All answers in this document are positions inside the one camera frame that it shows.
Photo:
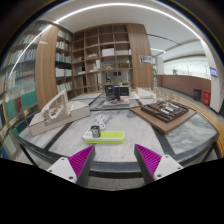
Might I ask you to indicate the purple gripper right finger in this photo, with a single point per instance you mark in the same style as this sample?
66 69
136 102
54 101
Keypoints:
154 166

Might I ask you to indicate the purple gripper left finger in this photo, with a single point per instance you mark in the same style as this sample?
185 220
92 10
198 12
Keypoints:
75 168

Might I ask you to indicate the blue black charger plug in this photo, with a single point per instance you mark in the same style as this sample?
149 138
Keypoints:
95 130

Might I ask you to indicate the green white power strip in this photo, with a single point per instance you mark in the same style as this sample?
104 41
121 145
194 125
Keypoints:
106 137

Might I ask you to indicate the brown wooden architectural model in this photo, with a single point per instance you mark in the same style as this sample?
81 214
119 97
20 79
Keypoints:
163 116

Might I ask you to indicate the white architectural model left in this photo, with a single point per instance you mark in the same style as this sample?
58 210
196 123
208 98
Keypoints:
57 112

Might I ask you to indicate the white architectural model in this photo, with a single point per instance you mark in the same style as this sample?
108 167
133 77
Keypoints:
146 94
57 112

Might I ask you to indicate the white architectural model far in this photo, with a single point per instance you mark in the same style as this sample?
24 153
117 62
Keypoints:
146 94

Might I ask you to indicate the black monitor on table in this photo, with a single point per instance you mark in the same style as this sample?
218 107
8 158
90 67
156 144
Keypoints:
113 91

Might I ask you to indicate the red bin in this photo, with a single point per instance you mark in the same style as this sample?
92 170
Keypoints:
206 99

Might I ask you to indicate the left bookshelf with books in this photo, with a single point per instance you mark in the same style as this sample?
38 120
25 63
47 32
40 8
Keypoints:
17 88

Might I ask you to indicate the wall screen blue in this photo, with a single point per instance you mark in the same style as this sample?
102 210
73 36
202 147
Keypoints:
213 72

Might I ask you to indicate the wooden bookshelf wall unit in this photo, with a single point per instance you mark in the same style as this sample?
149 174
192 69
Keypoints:
91 59

